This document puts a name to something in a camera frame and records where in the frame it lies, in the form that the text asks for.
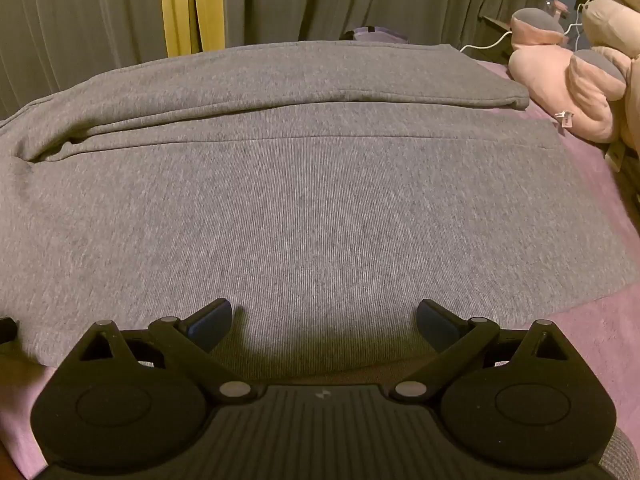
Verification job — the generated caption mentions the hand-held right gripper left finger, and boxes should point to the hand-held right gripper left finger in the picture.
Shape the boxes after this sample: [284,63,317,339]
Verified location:
[77,298,262,407]

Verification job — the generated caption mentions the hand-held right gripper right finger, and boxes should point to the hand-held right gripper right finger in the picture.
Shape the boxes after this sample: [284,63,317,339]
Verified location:
[387,298,571,404]

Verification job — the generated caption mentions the grey knitted sock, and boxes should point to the grey knitted sock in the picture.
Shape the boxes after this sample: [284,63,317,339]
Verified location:
[0,41,632,376]

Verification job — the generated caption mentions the pink bed sheet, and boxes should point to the pink bed sheet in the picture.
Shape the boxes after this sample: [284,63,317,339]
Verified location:
[0,57,640,480]

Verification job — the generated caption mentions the pink plush toy grey feet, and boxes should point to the pink plush toy grey feet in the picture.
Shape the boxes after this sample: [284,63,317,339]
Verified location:
[507,7,628,144]

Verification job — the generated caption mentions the clear purple storage box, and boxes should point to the clear purple storage box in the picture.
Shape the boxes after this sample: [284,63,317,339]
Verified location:
[341,26,412,43]

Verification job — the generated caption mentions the dark bedside shelf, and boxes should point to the dark bedside shelf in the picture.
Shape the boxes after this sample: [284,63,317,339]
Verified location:
[479,14,513,39]

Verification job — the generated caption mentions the yellow curtain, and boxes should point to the yellow curtain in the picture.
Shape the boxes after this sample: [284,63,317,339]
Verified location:
[159,0,228,58]

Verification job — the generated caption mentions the beige rabbit plush toy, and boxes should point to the beige rabbit plush toy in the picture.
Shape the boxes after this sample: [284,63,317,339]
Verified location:
[581,0,640,153]

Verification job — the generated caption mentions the white cable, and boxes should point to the white cable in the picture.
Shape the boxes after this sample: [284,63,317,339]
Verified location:
[459,4,590,53]

